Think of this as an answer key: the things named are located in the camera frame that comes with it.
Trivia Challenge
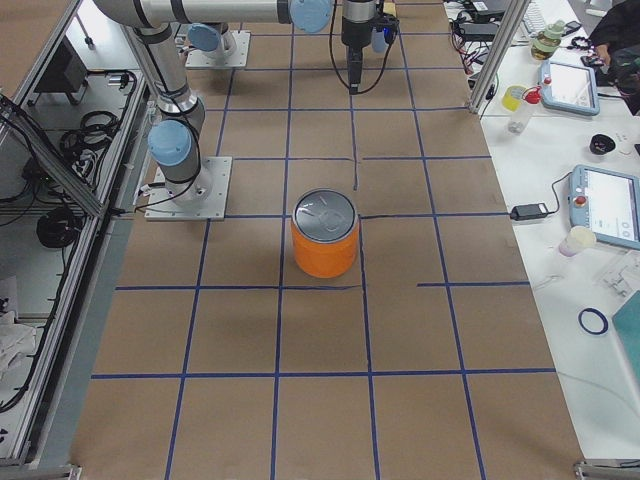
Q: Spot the yellow tape roll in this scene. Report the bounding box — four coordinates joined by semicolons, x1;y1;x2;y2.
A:
501;85;527;112

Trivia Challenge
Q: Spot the teach pendant near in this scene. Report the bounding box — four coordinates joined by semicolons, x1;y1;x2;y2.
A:
568;165;639;250

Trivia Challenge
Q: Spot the teach pendant far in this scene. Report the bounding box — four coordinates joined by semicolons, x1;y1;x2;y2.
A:
539;60;600;116

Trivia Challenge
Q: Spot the orange cylindrical canister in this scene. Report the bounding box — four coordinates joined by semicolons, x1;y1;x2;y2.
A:
291;189;359;279

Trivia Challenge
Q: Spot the white plastic cup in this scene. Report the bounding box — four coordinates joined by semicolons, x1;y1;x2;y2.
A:
371;28;387;53

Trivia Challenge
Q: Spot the small translucent cup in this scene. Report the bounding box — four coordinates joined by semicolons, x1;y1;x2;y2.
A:
558;226;597;257

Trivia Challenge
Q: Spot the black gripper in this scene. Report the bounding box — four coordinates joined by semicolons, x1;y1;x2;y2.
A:
341;17;400;95

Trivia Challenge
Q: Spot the green lidded jar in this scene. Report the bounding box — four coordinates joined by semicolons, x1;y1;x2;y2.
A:
530;20;565;61

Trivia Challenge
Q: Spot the aluminium frame post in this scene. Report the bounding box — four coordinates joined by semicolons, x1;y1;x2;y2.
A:
467;0;530;114

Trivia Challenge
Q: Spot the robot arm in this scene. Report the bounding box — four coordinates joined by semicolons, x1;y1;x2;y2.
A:
95;1;399;106
123;24;212;205

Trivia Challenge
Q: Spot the clear plastic bottle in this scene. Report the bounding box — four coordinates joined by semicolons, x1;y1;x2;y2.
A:
507;86;542;134

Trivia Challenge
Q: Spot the blue tape ring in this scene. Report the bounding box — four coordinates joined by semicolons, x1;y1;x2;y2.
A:
578;308;609;335

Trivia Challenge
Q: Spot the black power brick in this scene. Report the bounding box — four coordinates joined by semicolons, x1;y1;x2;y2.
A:
509;202;553;221

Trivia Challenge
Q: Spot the teach pendant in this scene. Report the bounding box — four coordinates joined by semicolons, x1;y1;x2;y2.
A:
539;60;600;116
568;165;639;250

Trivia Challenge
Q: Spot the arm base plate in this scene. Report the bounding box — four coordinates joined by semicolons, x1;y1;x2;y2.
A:
185;30;251;70
144;156;232;222

